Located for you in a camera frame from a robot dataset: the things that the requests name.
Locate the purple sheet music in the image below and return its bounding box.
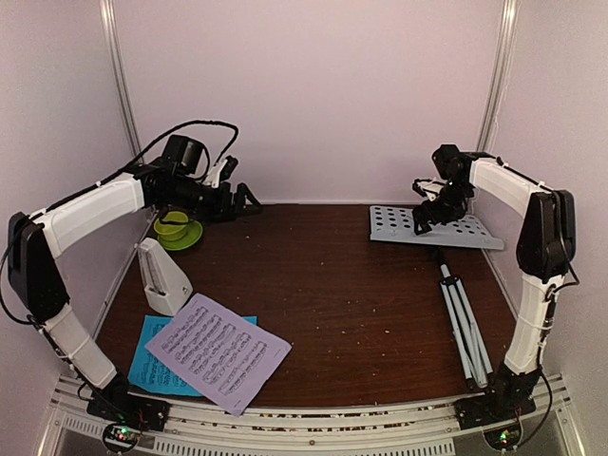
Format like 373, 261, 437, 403
146, 294, 292, 416

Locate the blue sheet music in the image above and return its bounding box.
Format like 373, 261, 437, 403
127, 313, 258, 398

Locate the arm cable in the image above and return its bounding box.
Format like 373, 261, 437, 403
539, 246, 581, 419
94, 120, 240, 191

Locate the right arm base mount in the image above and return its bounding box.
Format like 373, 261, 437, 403
454, 366, 540, 451

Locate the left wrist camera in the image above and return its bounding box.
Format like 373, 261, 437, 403
202, 156, 238, 188

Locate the green saucer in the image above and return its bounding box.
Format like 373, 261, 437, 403
158, 221, 203, 252

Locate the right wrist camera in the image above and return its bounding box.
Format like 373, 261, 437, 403
412, 179, 446, 201

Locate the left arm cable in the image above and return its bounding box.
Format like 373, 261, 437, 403
94, 120, 240, 191

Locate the right aluminium corner post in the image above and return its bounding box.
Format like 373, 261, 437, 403
476, 0, 520, 152

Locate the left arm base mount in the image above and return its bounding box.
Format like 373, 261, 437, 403
84, 372, 170, 455

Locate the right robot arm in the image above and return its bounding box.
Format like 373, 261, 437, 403
412, 144, 576, 420

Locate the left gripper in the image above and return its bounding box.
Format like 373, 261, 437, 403
162, 175, 263, 225

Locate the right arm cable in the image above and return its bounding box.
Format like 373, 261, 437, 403
539, 246, 581, 419

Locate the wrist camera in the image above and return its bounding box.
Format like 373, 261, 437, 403
202, 156, 238, 188
412, 179, 446, 201

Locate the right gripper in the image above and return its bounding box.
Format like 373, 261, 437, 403
413, 179, 473, 234

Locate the aluminium corner post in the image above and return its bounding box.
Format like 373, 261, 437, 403
99, 0, 141, 158
476, 0, 520, 152

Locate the white music stand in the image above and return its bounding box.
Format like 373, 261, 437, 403
370, 205, 504, 391

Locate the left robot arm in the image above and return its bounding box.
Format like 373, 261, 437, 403
7, 135, 262, 422

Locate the white metronome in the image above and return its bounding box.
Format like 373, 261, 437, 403
137, 237, 193, 316

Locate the left aluminium corner post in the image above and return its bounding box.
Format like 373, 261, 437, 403
99, 0, 141, 158

